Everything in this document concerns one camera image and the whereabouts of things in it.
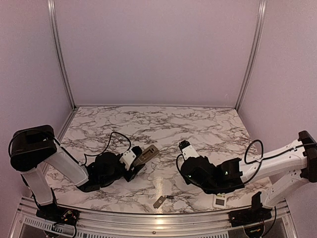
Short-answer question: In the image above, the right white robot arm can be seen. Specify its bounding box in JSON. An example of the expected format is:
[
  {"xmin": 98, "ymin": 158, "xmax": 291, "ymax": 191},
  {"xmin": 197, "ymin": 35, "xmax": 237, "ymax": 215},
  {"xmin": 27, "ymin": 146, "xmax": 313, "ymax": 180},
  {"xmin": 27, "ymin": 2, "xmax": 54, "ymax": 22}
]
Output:
[{"xmin": 176, "ymin": 130, "xmax": 317, "ymax": 222}]

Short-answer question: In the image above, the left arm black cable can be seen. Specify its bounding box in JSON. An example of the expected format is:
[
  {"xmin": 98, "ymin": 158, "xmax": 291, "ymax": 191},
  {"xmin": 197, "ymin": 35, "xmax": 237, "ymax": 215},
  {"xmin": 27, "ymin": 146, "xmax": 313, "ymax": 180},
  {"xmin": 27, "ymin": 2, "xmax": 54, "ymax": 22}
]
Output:
[{"xmin": 83, "ymin": 131, "xmax": 132, "ymax": 169}]

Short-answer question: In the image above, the left aluminium frame post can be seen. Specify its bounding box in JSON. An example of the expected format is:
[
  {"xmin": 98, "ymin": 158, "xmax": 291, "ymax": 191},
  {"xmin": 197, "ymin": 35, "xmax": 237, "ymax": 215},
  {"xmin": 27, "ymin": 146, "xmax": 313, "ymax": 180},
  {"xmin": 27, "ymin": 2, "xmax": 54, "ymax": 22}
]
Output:
[{"xmin": 47, "ymin": 0, "xmax": 77, "ymax": 110}]

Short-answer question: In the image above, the aluminium frame post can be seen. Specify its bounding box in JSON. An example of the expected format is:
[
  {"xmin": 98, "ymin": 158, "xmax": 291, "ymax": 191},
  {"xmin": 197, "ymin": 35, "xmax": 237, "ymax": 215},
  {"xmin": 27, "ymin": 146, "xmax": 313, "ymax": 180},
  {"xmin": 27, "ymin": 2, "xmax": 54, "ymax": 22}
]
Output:
[
  {"xmin": 235, "ymin": 0, "xmax": 267, "ymax": 112},
  {"xmin": 47, "ymin": 0, "xmax": 77, "ymax": 110}
]

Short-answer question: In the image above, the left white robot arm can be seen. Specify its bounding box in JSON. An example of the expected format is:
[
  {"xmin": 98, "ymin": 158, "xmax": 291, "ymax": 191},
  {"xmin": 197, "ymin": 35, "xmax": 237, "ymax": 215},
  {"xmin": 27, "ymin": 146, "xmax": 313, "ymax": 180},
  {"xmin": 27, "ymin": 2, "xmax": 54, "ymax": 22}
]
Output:
[{"xmin": 8, "ymin": 125, "xmax": 145, "ymax": 221}]

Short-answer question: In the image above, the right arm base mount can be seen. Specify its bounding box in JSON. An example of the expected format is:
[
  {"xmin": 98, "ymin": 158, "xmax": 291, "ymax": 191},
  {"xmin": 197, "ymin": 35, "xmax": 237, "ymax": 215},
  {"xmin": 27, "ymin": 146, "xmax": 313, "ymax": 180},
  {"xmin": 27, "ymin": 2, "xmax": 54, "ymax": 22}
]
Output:
[{"xmin": 228, "ymin": 191, "xmax": 272, "ymax": 227}]

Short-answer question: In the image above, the front aluminium table rail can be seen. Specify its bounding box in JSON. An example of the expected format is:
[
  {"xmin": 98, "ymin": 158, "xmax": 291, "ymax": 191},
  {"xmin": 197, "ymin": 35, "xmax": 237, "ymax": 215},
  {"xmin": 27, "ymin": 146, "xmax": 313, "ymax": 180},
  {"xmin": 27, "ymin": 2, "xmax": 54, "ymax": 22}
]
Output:
[{"xmin": 17, "ymin": 198, "xmax": 293, "ymax": 238}]

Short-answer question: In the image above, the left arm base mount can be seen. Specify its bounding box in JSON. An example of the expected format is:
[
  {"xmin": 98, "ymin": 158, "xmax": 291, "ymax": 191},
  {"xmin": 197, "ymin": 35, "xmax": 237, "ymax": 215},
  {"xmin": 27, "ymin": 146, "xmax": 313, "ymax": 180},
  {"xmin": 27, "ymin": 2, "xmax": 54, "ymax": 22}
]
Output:
[{"xmin": 34, "ymin": 196, "xmax": 80, "ymax": 226}]

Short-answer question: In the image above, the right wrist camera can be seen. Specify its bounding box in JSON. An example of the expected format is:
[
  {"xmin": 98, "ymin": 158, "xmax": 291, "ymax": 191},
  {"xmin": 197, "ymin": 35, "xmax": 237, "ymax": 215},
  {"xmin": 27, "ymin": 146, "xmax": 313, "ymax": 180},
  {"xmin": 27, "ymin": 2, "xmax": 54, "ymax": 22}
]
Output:
[{"xmin": 178, "ymin": 140, "xmax": 199, "ymax": 160}]

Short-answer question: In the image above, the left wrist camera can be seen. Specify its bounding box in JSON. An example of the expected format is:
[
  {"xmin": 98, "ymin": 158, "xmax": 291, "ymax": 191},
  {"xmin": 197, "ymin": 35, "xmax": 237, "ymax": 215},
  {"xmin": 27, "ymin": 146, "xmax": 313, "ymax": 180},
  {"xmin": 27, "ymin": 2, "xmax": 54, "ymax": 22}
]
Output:
[{"xmin": 119, "ymin": 150, "xmax": 136, "ymax": 171}]

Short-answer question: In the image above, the grey battery compartment cover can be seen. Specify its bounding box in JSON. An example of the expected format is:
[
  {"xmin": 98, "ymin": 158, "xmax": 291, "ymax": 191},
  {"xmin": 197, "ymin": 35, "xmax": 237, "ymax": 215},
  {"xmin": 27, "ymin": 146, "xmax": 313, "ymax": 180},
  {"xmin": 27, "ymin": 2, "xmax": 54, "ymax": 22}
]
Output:
[{"xmin": 153, "ymin": 196, "xmax": 166, "ymax": 209}]

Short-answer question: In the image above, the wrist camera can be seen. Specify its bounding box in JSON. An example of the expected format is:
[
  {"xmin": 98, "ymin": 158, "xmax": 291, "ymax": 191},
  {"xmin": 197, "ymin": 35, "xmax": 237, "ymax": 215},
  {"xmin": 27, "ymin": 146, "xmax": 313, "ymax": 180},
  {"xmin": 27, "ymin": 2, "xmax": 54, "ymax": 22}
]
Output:
[
  {"xmin": 119, "ymin": 150, "xmax": 136, "ymax": 171},
  {"xmin": 178, "ymin": 140, "xmax": 199, "ymax": 160}
]

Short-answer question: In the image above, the right aluminium frame post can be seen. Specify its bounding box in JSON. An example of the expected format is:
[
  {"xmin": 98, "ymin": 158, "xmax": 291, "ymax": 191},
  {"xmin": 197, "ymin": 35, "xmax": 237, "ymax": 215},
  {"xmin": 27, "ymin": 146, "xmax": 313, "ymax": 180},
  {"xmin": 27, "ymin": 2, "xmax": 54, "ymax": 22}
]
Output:
[{"xmin": 235, "ymin": 0, "xmax": 267, "ymax": 112}]

